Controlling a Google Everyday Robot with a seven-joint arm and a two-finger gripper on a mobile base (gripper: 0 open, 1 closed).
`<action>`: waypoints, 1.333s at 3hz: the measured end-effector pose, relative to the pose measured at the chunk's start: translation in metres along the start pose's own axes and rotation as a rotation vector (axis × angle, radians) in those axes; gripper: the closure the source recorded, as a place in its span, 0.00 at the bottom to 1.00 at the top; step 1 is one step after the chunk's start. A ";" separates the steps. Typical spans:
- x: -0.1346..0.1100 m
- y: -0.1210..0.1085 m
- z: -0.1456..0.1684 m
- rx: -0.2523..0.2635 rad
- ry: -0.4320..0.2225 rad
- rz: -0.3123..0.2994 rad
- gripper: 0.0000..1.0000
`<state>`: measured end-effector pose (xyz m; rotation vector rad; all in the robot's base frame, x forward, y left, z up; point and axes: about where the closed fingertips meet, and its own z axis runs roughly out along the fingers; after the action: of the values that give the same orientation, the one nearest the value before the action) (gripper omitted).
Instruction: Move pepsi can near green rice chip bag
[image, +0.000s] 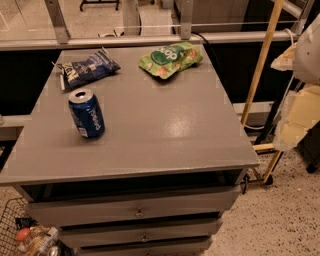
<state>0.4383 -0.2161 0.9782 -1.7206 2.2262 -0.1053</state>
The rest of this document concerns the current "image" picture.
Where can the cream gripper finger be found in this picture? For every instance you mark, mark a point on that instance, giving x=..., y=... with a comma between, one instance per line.
x=284, y=62
x=300, y=113

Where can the blue pepsi can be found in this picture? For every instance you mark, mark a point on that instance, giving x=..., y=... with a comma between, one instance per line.
x=86, y=113

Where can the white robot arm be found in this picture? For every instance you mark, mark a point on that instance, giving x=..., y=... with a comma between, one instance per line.
x=306, y=63

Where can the green rice chip bag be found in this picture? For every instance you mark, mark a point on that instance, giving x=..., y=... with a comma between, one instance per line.
x=168, y=60

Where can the blue chip bag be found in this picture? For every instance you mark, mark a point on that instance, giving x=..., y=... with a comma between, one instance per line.
x=77, y=74

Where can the grey drawer cabinet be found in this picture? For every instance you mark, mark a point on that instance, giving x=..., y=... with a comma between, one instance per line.
x=157, y=182

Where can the grey metal railing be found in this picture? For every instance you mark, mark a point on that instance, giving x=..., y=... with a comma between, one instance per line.
x=64, y=24

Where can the snacks in basket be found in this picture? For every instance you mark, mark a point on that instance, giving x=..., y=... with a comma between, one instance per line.
x=35, y=241

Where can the wire basket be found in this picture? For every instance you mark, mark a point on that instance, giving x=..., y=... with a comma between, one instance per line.
x=13, y=218

